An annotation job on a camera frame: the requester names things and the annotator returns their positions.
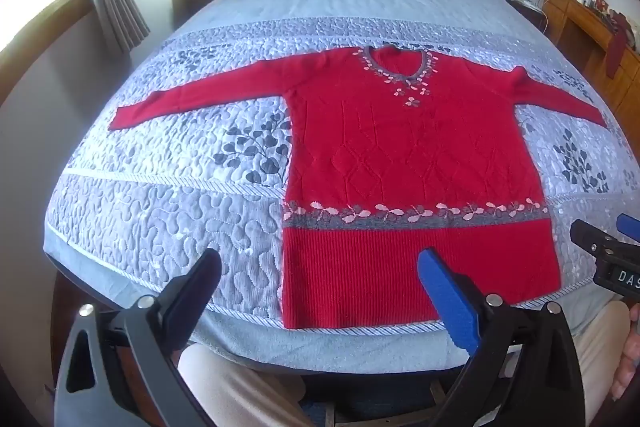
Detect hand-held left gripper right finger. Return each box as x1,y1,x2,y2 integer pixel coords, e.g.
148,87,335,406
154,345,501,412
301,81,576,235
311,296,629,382
417,248,586,427

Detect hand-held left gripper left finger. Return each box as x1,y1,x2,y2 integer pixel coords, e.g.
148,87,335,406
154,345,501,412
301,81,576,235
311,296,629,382
52,248,223,427

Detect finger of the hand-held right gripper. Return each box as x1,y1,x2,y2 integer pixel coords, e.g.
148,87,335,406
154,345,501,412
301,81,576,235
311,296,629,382
570,219,623,260
616,213,640,240

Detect red knitted sweater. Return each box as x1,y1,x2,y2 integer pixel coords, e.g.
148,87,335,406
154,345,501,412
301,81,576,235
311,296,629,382
109,44,608,330

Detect person's right hand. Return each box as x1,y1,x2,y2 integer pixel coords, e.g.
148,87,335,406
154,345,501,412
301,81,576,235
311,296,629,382
611,302,640,404

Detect person's right leg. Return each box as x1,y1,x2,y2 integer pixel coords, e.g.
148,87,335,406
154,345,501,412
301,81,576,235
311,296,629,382
570,301,632,427

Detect person's leg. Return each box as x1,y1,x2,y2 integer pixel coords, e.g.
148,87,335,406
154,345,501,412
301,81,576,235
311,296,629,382
177,341,313,427
570,301,632,427

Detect grey leaf-print quilt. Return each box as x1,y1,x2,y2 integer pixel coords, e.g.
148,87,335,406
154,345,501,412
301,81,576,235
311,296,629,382
44,14,640,328

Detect person's left leg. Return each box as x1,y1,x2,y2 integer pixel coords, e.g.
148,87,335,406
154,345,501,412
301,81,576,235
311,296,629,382
177,341,313,427

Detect red cloth on dresser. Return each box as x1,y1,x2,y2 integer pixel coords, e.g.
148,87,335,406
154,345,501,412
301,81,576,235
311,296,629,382
604,13,637,78

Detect light wooden dresser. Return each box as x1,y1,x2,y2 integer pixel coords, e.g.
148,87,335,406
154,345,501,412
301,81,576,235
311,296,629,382
542,0,640,130

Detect dark wooden nightstand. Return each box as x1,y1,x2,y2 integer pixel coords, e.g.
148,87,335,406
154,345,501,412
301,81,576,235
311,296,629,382
171,0,228,28

